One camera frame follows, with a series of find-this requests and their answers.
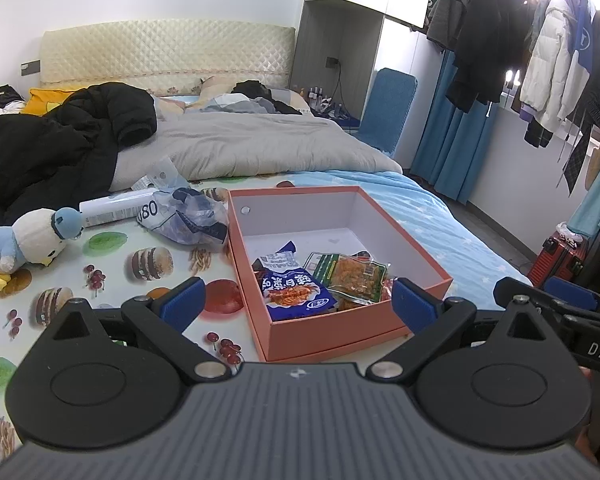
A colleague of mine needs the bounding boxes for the blue snack packet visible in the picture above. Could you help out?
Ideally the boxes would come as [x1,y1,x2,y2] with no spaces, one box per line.
[252,241,339,322]

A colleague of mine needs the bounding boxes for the pile of snack packets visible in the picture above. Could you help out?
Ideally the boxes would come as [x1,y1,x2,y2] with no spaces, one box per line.
[0,175,282,463]

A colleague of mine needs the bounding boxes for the black garment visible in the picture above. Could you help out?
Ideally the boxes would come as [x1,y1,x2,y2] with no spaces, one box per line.
[231,80,307,116]

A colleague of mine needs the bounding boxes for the white cylinder tube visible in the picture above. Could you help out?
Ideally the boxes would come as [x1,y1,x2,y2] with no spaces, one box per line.
[78,190,157,229]

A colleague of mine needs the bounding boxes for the grey wardrobe cabinet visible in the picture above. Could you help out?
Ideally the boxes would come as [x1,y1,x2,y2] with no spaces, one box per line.
[289,0,437,128]

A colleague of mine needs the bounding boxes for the beige pillow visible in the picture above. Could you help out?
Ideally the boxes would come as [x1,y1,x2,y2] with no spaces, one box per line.
[196,76,312,114]

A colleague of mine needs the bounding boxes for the blue curtain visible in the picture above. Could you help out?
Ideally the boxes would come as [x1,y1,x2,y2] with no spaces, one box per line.
[410,49,504,207]

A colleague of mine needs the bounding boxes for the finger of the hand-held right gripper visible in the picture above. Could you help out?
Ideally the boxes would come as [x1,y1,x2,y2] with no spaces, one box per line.
[493,275,600,322]

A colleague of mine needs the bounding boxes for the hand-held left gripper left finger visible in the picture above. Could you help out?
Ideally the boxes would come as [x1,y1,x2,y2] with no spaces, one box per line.
[45,276,232,381]

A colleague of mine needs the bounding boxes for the light teal garment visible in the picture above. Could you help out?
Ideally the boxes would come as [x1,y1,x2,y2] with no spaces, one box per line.
[566,157,600,243]

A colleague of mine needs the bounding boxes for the pink cardboard box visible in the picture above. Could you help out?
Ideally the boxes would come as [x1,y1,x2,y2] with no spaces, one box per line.
[227,186,453,350]

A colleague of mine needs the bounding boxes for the green snack packet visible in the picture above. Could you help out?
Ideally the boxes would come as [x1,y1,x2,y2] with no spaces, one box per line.
[304,251,392,307]

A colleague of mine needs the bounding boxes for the clear plastic tissue bag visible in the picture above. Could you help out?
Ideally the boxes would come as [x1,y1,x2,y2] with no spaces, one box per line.
[136,157,230,247]

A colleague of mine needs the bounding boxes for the black white clothes heap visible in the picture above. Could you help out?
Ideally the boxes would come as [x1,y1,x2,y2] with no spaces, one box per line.
[0,85,32,134]

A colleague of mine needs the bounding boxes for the white puffer jacket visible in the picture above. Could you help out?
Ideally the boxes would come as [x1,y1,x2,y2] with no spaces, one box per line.
[519,0,595,134]

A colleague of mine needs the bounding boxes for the grey hanging hoodie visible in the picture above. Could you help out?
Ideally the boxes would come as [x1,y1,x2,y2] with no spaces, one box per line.
[426,0,481,52]

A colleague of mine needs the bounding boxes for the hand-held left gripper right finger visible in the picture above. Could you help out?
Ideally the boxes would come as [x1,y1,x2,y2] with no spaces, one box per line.
[370,277,551,381]

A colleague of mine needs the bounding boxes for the black cable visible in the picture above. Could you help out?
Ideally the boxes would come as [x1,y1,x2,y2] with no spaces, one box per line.
[334,64,355,117]

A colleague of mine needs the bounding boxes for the blue chair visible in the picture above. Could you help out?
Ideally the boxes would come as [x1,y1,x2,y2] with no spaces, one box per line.
[355,67,419,157]

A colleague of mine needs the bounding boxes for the red suitcase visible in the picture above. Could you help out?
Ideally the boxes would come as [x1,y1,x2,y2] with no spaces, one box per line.
[526,221,589,292]

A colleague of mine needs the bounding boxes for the grey blue clothes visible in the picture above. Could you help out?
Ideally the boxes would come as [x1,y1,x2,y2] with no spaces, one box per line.
[200,97,282,115]

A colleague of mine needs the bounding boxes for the pink box lid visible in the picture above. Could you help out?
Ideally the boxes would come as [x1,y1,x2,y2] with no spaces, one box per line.
[260,326,417,364]

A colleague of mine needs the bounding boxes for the black jacket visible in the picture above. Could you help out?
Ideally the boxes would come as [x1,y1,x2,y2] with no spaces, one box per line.
[0,82,159,232]

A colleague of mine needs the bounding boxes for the cream quilted headboard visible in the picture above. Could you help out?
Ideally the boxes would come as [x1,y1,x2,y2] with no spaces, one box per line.
[40,20,297,99]

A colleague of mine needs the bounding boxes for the yellow pillow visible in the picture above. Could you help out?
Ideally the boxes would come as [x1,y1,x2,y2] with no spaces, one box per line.
[22,87,83,117]

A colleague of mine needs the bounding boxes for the blue white plush toy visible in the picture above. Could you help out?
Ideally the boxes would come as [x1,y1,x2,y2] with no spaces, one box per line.
[0,207,85,292]

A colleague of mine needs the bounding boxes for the grey duvet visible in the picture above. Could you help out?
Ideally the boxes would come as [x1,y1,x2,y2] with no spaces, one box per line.
[109,109,404,194]

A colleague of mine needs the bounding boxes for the black hanging coat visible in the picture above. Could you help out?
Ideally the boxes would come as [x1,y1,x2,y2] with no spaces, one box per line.
[445,0,537,114]

